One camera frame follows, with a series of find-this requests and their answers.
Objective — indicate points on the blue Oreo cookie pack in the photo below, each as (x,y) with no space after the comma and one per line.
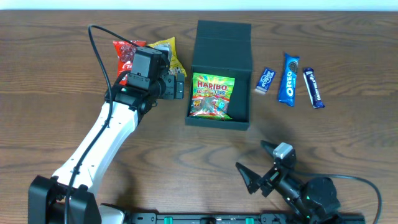
(288,81)

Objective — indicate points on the Haribo gummy worms bag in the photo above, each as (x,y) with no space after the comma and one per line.
(211,95)

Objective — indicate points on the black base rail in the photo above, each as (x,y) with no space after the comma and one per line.
(152,218)

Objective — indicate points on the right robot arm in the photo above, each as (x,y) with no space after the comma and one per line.
(314,201)

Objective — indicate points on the blue Eclipse mints box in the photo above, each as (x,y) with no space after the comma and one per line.
(265,81)

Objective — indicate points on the dark green box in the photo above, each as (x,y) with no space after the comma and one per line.
(224,49)

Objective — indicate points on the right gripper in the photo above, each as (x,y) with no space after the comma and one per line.
(269,178)

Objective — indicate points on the red Hacks candy bag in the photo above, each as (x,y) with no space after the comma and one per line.
(125,52)

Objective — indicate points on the purple Dairy Milk bar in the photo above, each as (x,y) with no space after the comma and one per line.
(312,87)

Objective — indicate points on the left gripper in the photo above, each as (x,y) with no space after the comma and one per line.
(179,86)

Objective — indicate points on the yellow Hacks candy bag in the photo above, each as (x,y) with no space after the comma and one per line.
(175,65)

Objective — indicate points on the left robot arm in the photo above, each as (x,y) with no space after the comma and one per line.
(69,195)

